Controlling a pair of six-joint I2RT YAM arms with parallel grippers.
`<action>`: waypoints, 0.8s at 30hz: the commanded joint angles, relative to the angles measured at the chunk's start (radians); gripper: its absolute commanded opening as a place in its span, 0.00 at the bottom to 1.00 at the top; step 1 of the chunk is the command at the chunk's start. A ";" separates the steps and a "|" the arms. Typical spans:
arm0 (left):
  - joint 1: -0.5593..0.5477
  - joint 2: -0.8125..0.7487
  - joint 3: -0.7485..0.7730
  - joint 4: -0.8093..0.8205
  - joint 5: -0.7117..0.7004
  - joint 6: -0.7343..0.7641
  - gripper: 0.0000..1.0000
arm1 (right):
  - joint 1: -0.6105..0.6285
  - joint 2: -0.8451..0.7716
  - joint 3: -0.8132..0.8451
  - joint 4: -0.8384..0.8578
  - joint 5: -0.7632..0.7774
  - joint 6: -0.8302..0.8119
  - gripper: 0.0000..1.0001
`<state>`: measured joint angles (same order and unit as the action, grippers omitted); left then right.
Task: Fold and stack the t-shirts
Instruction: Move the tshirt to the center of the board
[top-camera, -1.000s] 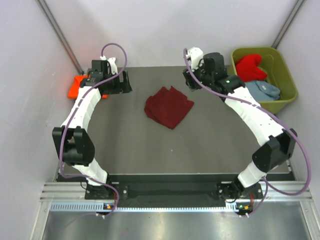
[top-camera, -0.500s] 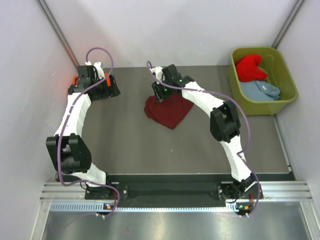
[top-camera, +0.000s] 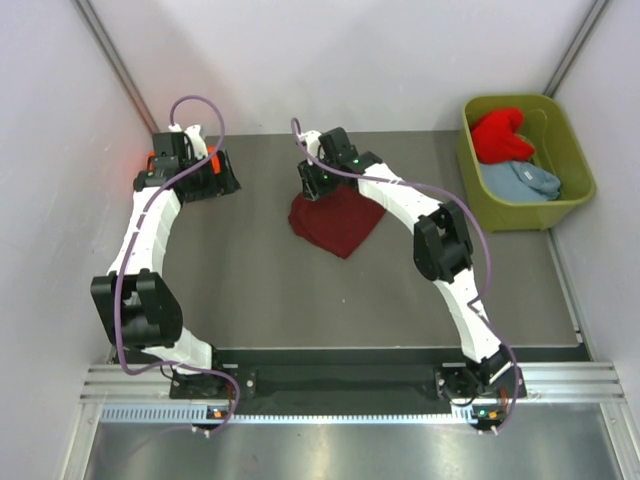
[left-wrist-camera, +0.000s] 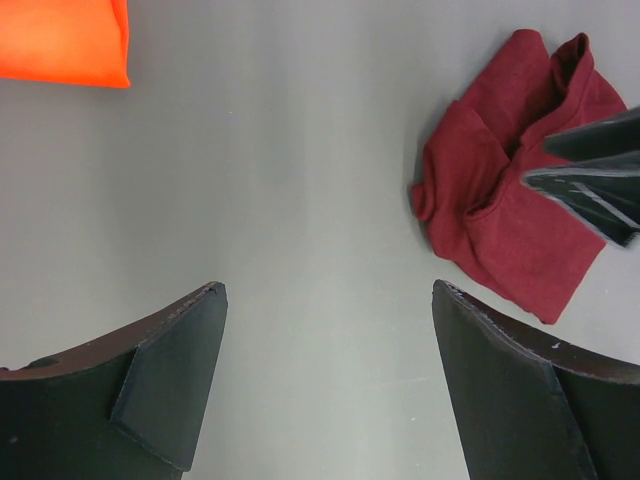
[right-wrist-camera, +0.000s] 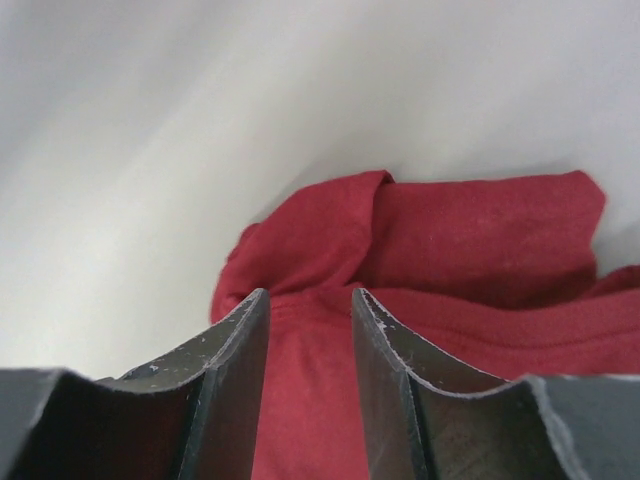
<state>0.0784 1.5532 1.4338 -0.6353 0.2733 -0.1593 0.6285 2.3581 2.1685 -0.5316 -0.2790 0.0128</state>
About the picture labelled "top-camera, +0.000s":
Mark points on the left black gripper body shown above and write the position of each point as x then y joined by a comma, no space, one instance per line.
204,183

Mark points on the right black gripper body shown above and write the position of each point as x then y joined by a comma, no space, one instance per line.
317,178

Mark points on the dark red t shirt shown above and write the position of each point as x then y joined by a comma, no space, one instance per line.
338,222

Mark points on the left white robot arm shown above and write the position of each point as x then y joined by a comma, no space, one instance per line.
135,305

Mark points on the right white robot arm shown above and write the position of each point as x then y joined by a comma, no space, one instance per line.
439,223

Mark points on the orange folded t shirt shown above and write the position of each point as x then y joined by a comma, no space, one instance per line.
214,160

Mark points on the bright red t shirt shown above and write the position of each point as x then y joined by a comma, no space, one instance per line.
495,137

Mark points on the blue t shirt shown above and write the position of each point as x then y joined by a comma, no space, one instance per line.
520,182

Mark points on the green plastic bin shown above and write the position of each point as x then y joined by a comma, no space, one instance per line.
557,150

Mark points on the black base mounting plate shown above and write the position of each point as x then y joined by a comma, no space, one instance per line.
366,389

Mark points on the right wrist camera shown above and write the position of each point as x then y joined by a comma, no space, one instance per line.
310,142

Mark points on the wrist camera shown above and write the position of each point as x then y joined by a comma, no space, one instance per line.
310,142
194,133

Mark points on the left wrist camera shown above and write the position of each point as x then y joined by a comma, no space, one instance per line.
194,133

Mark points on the grey slotted cable duct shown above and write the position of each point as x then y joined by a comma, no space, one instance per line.
206,414

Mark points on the aluminium frame rail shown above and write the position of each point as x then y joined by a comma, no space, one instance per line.
564,382

